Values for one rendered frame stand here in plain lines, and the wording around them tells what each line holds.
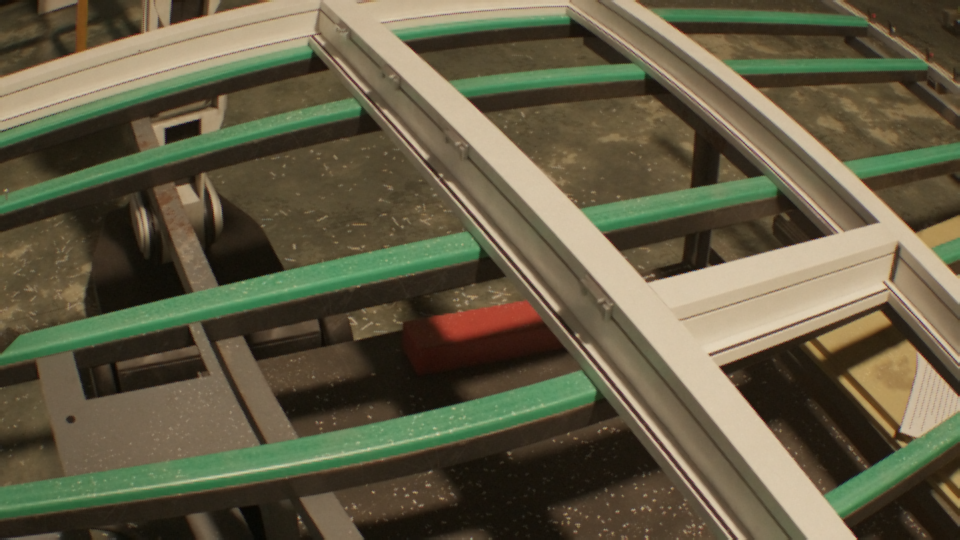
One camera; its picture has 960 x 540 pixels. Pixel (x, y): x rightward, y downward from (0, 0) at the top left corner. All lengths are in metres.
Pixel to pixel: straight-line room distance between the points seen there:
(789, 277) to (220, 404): 0.56
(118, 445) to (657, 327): 0.49
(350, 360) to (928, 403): 0.83
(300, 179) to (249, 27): 1.47
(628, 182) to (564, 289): 2.07
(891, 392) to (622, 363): 0.60
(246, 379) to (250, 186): 2.02
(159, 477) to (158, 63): 0.86
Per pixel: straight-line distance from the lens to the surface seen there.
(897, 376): 1.63
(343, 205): 3.06
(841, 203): 1.42
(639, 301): 1.11
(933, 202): 3.71
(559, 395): 1.11
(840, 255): 1.25
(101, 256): 2.64
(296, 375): 1.57
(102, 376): 2.28
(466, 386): 1.56
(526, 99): 1.66
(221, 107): 2.30
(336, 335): 2.36
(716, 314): 1.15
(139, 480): 1.01
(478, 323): 1.59
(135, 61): 1.72
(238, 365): 1.19
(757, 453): 0.96
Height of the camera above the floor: 1.55
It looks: 33 degrees down
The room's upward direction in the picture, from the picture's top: 3 degrees clockwise
